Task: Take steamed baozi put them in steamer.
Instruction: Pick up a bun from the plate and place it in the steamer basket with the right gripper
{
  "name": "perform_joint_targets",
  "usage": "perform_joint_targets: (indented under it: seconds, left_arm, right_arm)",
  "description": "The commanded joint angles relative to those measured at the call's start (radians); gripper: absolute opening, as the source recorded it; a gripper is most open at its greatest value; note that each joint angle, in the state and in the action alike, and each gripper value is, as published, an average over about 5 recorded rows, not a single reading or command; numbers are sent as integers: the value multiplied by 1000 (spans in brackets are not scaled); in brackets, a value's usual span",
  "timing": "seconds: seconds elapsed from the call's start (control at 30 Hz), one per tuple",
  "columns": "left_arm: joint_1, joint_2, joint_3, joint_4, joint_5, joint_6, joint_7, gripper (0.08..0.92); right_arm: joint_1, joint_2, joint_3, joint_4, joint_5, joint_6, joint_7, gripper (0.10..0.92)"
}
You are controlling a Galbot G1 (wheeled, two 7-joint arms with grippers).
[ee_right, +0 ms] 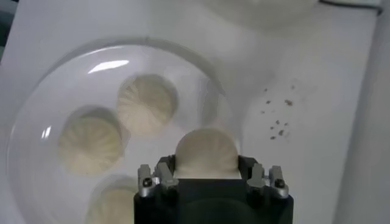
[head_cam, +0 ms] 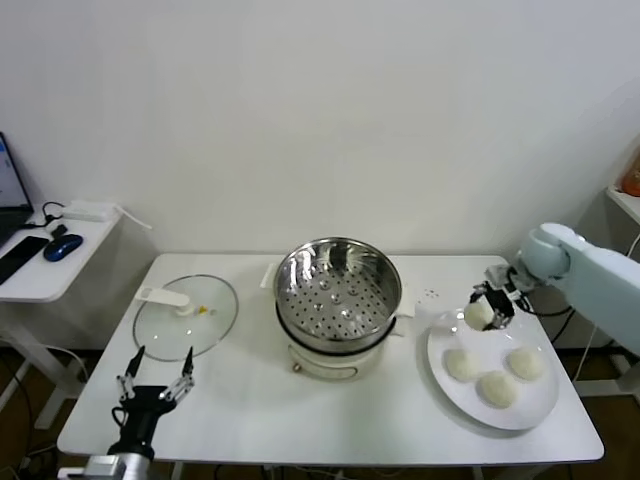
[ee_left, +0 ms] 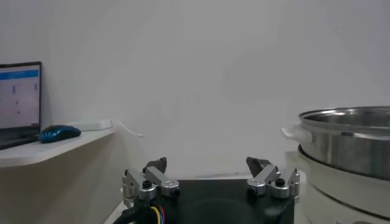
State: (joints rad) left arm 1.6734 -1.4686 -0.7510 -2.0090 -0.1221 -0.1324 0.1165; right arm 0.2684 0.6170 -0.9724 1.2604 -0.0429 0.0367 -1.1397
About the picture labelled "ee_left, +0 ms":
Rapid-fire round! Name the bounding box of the stainless steel steamer basket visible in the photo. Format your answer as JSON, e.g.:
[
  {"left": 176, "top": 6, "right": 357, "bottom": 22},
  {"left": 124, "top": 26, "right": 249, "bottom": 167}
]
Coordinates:
[{"left": 280, "top": 105, "right": 390, "bottom": 181}]

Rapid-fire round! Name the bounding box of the thin white cable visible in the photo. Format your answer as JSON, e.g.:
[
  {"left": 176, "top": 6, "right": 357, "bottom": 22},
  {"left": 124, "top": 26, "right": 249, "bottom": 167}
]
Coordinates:
[{"left": 111, "top": 120, "right": 144, "bottom": 138}]

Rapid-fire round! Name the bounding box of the cream electric pot base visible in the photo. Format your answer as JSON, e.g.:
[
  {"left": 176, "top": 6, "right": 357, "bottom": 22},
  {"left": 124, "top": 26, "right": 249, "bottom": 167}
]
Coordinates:
[{"left": 285, "top": 145, "right": 390, "bottom": 224}]

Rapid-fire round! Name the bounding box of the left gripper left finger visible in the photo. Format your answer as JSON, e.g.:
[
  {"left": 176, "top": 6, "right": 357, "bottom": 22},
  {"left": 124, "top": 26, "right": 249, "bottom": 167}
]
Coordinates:
[{"left": 121, "top": 156, "right": 181, "bottom": 208}]

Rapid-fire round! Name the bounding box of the black laptop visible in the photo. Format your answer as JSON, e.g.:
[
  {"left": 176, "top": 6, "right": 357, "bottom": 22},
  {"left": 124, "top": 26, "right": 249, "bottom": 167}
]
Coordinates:
[{"left": 0, "top": 61, "right": 43, "bottom": 150}]

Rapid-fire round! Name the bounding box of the multicoloured wire bundle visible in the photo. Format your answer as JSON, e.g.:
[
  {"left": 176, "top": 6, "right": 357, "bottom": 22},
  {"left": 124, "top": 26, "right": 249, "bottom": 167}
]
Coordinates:
[{"left": 149, "top": 206, "right": 166, "bottom": 224}]

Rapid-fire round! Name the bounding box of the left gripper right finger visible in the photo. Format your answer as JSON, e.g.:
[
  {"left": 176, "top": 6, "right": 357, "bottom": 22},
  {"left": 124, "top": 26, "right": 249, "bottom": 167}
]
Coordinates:
[{"left": 246, "top": 156, "right": 301, "bottom": 204}]

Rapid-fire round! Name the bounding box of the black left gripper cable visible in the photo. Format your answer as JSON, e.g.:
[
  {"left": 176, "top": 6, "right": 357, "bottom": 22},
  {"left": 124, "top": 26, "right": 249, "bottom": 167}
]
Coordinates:
[{"left": 112, "top": 206, "right": 141, "bottom": 224}]

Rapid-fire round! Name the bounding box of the blue computer mouse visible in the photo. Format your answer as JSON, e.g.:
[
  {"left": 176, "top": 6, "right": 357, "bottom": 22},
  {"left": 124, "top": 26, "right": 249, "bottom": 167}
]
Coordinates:
[{"left": 38, "top": 125, "right": 82, "bottom": 144}]

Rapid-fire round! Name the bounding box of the white side desk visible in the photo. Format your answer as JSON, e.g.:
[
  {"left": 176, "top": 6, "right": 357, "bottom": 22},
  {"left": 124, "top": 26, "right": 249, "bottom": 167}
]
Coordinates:
[{"left": 0, "top": 126, "right": 118, "bottom": 169}]

